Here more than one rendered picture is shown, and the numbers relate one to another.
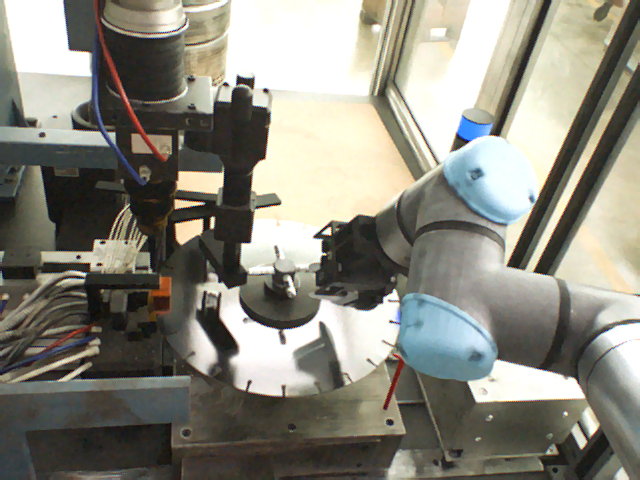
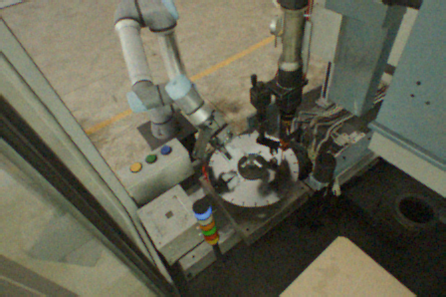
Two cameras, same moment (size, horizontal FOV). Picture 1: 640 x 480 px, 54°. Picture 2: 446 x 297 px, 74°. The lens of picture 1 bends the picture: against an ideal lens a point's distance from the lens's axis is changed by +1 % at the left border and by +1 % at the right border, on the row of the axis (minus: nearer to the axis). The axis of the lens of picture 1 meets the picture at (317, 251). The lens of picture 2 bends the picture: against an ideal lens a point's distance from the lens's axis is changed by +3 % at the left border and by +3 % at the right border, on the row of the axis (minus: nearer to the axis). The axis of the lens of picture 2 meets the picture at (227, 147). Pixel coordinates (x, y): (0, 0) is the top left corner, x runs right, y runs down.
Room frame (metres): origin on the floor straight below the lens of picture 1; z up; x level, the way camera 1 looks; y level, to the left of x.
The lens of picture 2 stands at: (1.21, -0.17, 1.80)
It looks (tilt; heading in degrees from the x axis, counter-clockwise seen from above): 49 degrees down; 168
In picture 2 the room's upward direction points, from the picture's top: 10 degrees counter-clockwise
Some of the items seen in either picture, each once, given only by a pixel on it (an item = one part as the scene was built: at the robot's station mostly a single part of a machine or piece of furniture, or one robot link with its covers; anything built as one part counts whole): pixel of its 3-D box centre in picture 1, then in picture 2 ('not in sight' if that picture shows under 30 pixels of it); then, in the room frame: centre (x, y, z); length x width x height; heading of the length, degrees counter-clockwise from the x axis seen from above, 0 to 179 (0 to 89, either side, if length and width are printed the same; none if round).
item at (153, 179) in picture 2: not in sight; (158, 171); (0.37, -0.31, 0.82); 0.28 x 0.11 x 0.15; 106
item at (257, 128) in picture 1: (239, 162); (261, 108); (0.56, 0.10, 1.17); 0.06 x 0.05 x 0.20; 97
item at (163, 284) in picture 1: (129, 297); (291, 141); (0.55, 0.22, 0.95); 0.10 x 0.03 x 0.07; 106
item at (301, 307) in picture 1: (281, 287); (252, 163); (0.61, 0.04, 0.96); 0.11 x 0.11 x 0.03
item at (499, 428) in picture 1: (495, 380); (174, 223); (0.64, -0.30, 0.82); 0.18 x 0.18 x 0.15; 16
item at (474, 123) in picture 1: (474, 125); (201, 209); (0.81, -0.18, 1.14); 0.05 x 0.04 x 0.03; 16
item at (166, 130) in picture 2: not in sight; (163, 122); (0.04, -0.23, 0.80); 0.15 x 0.15 x 0.10
